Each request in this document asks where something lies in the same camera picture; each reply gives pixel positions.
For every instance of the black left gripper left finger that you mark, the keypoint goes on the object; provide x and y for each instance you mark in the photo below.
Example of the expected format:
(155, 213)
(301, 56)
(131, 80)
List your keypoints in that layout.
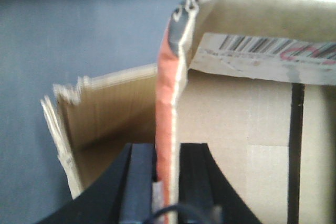
(122, 194)

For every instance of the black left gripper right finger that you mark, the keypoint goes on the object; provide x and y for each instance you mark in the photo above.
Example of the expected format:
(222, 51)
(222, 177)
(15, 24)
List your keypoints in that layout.
(204, 187)

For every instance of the large torn cardboard box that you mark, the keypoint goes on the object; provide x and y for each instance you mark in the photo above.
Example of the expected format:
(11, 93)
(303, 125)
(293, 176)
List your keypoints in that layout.
(90, 122)

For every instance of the cardboard box red print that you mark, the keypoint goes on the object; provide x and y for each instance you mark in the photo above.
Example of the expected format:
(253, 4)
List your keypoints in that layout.
(273, 141)

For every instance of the white barcode shipping label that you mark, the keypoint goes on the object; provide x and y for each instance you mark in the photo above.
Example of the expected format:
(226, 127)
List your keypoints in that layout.
(266, 58)

